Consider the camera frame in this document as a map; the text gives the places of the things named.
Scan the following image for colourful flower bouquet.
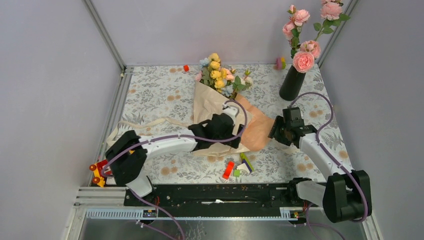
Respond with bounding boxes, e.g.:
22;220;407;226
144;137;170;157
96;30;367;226
193;53;272;157

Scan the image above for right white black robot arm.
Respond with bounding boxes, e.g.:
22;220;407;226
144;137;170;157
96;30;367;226
268;107;373;223

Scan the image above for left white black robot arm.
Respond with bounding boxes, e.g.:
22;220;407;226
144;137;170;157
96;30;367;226
105;101;247;206

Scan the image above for black vase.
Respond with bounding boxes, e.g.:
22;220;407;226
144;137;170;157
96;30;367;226
279;65;306;101

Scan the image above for green long toy block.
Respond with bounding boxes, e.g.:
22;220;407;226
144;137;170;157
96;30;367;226
239;153;254;173

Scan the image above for red toy block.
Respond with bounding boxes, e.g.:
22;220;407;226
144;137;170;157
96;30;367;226
222;161;235;180

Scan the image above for white purple toy block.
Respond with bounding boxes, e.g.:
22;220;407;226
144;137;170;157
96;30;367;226
236;160;253;174

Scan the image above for small green toy cube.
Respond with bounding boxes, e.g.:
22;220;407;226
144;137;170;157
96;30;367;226
233;169;241;178

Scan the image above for pink yellow green toy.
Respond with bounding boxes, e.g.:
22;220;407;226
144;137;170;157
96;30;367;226
274;57;286;71

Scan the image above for floral patterned table mat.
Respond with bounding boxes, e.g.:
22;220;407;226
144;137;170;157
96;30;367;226
118;64;351;184

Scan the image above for pink rose stems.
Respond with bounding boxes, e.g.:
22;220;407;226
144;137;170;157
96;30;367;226
282;0;351;74

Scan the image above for red yellow toy truck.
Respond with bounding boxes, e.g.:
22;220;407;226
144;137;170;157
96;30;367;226
88;149;137;188

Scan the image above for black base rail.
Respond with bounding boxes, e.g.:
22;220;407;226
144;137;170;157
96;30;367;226
124;181;355;219

